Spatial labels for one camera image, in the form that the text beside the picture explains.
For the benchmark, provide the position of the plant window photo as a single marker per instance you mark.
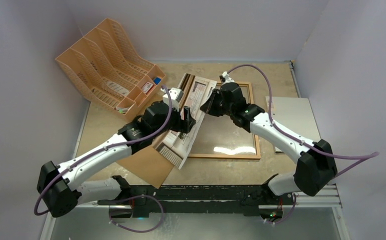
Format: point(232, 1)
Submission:
point(191, 93)

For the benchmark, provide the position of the brown backing board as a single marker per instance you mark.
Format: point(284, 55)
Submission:
point(148, 165)

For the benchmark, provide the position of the brown wooden picture frame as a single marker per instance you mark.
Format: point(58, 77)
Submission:
point(236, 132)

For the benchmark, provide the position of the white panel sheet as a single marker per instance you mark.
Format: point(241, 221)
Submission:
point(295, 114)

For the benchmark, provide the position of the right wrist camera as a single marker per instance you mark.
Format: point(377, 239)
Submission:
point(225, 78)

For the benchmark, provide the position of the green white small item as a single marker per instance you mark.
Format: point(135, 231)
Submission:
point(122, 110)

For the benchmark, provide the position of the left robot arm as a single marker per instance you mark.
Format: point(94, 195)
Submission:
point(59, 184)

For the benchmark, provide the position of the orange plastic file organizer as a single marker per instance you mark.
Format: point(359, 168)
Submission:
point(106, 69)

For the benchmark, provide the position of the blue small box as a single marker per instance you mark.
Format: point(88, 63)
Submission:
point(156, 80)

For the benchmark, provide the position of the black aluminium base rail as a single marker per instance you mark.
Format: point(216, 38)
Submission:
point(139, 201)

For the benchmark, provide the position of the red white small box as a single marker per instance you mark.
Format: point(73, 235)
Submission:
point(147, 86)

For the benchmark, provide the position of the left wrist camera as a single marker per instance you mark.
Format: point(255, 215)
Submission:
point(173, 96)

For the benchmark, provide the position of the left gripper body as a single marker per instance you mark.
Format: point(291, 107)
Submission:
point(176, 123)

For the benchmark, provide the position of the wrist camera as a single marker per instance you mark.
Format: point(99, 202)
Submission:
point(173, 96)
point(225, 78)

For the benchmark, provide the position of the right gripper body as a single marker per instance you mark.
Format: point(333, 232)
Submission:
point(215, 101)

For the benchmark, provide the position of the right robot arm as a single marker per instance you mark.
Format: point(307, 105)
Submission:
point(313, 169)

